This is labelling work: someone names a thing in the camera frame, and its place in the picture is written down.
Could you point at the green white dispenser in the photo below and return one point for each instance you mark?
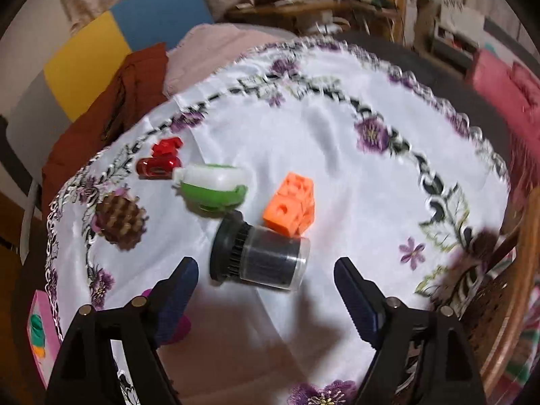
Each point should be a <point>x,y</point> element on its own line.
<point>213,188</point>

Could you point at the white floral embroidered tablecloth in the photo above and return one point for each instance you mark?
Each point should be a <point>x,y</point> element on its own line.
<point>265,174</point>

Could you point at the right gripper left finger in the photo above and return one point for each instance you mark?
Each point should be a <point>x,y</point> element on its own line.
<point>84,371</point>

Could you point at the red lipstick tube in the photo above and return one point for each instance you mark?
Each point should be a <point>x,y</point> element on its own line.
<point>160,167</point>

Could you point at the teal plastic spool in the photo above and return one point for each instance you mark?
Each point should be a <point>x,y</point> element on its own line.
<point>37,333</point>

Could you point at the red puzzle piece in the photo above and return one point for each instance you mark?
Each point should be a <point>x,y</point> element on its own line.
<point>167,147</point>

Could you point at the rust red jacket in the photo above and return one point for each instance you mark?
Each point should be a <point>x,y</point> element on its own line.
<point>135,90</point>

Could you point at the orange plastic comb piece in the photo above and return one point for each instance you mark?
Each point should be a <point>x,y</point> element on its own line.
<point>39,352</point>

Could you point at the black clear cylinder jar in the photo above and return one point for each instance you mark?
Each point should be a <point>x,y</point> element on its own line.
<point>243,252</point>

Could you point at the wooden side table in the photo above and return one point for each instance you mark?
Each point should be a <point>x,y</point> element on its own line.
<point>380,18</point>

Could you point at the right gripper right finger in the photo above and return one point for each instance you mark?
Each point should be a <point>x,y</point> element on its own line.
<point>421,357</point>

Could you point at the orange linked cubes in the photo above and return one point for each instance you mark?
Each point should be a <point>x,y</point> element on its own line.
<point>291,211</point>

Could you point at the grey yellow blue chair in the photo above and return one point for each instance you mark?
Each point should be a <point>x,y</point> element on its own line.
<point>71,81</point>

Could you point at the pink quilted blanket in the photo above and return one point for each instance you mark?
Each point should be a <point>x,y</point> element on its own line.
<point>209,47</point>

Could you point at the pink shallow box tray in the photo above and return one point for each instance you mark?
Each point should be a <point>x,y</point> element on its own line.
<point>40,306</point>

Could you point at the magenta funnel cup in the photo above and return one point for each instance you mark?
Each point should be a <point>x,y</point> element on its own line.
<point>177,328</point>

